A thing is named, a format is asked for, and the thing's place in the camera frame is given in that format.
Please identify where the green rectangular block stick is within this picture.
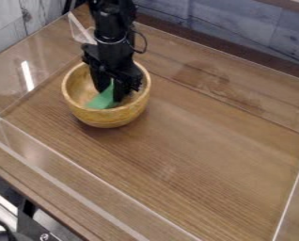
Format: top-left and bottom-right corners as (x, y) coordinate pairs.
(86, 82), (118, 109)

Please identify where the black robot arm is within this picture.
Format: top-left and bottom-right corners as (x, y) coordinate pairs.
(82, 0), (143, 103)

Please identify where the black cable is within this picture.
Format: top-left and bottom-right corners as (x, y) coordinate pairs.
(0, 217), (19, 241)

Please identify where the clear acrylic tray wall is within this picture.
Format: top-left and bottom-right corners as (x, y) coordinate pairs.
(0, 117), (201, 241)

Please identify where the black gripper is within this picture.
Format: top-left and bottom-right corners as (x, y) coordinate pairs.
(82, 43), (143, 103)

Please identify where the wooden bowl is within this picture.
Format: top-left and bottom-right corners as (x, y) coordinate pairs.
(61, 62), (153, 128)

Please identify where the black table leg bracket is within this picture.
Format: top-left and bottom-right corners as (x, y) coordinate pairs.
(17, 200), (66, 241)

